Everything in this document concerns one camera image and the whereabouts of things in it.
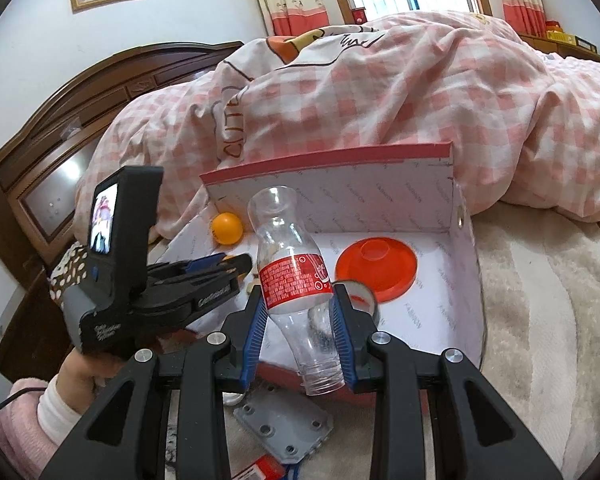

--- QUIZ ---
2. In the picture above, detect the black cable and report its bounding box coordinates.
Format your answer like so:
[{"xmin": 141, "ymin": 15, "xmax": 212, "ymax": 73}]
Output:
[{"xmin": 0, "ymin": 390, "xmax": 46, "ymax": 421}]

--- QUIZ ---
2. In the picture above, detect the brown polka-dot sheet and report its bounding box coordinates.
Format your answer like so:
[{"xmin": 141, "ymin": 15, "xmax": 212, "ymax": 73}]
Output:
[{"xmin": 47, "ymin": 240, "xmax": 88, "ymax": 306}]

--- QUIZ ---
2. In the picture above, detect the red cardboard box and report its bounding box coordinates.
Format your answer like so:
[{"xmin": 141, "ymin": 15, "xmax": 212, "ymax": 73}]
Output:
[{"xmin": 150, "ymin": 142, "xmax": 487, "ymax": 403}]

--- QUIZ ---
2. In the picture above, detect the person's left forearm pink sleeve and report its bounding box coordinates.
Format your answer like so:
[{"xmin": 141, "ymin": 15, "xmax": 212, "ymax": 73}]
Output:
[{"xmin": 0, "ymin": 375, "xmax": 96, "ymax": 480}]

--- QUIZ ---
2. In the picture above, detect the wooden desk with clutter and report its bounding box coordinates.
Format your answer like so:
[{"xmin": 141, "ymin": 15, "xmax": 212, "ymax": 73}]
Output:
[{"xmin": 517, "ymin": 32, "xmax": 600, "ymax": 71}]

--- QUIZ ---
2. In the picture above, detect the grey studded plate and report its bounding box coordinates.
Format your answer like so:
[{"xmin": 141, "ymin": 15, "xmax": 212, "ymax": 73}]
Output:
[{"xmin": 232, "ymin": 389, "xmax": 335, "ymax": 463}]

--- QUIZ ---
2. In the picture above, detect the yellow box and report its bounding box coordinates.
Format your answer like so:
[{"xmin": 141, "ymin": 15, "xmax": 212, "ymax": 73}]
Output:
[{"xmin": 545, "ymin": 20, "xmax": 593, "ymax": 51}]

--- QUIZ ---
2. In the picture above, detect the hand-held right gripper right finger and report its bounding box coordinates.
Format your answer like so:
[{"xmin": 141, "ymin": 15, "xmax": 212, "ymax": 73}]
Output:
[{"xmin": 330, "ymin": 282, "xmax": 563, "ymax": 480}]

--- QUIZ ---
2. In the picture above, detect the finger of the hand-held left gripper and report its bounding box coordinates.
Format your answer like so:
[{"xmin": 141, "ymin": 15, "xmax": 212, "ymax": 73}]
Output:
[
  {"xmin": 152, "ymin": 255, "xmax": 226, "ymax": 281},
  {"xmin": 155, "ymin": 255, "xmax": 254, "ymax": 301}
]

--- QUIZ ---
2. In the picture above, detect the orange plastic ball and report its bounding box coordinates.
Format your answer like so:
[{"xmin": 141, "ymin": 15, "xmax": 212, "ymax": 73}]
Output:
[{"xmin": 211, "ymin": 212, "xmax": 244, "ymax": 246}]

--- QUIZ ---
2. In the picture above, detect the dark tape roll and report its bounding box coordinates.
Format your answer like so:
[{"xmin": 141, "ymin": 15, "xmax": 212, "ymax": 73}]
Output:
[{"xmin": 337, "ymin": 280, "xmax": 381, "ymax": 326}]

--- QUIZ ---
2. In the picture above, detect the person's left hand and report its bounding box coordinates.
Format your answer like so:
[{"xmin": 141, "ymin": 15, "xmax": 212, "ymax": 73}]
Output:
[{"xmin": 55, "ymin": 350, "xmax": 131, "ymax": 401}]

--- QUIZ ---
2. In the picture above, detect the pink checked quilt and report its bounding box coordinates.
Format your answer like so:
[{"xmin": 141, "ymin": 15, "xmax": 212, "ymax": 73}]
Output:
[{"xmin": 77, "ymin": 10, "xmax": 600, "ymax": 256}]

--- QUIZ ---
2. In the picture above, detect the beige plush blanket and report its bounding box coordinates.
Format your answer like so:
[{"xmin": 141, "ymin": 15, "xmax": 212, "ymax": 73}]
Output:
[{"xmin": 472, "ymin": 200, "xmax": 600, "ymax": 480}]

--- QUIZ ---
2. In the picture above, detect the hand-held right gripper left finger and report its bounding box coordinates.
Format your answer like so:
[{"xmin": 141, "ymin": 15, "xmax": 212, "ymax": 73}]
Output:
[{"xmin": 40, "ymin": 290, "xmax": 268, "ymax": 480}]

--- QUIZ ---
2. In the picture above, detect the dark wooden headboard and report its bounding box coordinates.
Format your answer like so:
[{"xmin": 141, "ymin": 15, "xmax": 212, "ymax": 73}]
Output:
[{"xmin": 0, "ymin": 40, "xmax": 246, "ymax": 376}]

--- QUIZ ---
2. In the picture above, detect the red plastic funnel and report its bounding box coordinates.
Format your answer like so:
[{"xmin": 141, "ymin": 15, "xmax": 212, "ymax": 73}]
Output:
[{"xmin": 335, "ymin": 238, "xmax": 418, "ymax": 303}]

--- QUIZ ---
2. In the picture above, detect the clear bottle with red label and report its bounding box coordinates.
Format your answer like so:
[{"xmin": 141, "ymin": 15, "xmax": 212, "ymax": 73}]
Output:
[{"xmin": 247, "ymin": 186, "xmax": 348, "ymax": 397}]

